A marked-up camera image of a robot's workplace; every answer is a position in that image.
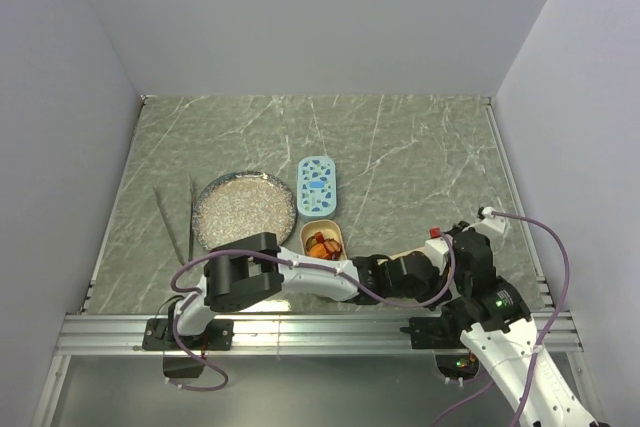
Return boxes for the speckled round plate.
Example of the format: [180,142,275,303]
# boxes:
[192,171,297,250]

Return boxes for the beige patterned lid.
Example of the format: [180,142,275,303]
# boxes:
[389,246,425,260]

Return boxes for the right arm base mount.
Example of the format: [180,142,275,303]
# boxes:
[400,317,480,383]

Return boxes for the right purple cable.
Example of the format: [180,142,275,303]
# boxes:
[432,210,571,427]

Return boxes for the blue patterned lid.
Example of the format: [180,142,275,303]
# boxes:
[296,156,337,203]

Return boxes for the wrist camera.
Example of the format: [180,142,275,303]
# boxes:
[423,228,451,270]
[474,207,508,241]

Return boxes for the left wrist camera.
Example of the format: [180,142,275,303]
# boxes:
[423,228,451,270]

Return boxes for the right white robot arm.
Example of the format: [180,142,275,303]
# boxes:
[440,209,604,426]

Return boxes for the aluminium frame rail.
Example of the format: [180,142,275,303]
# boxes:
[54,311,584,358]

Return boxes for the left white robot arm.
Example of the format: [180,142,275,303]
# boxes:
[165,233,456,349]

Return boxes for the beige lunch box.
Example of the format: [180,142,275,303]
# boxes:
[301,219,347,260]

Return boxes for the blue lunch box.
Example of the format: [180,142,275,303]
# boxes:
[296,197,337,222]

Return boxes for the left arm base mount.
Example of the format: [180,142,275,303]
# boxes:
[141,295,234,385]

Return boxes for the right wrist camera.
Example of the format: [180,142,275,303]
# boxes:
[474,207,508,241]

